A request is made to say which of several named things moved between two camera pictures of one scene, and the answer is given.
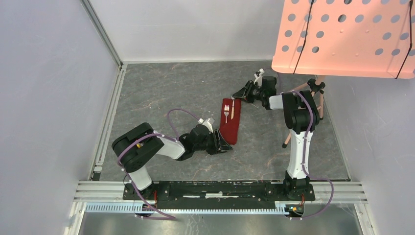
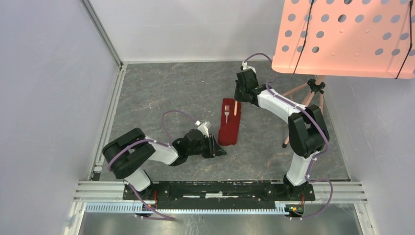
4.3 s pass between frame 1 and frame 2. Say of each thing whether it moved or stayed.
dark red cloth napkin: stayed
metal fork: stayed
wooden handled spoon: moved
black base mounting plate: stayed
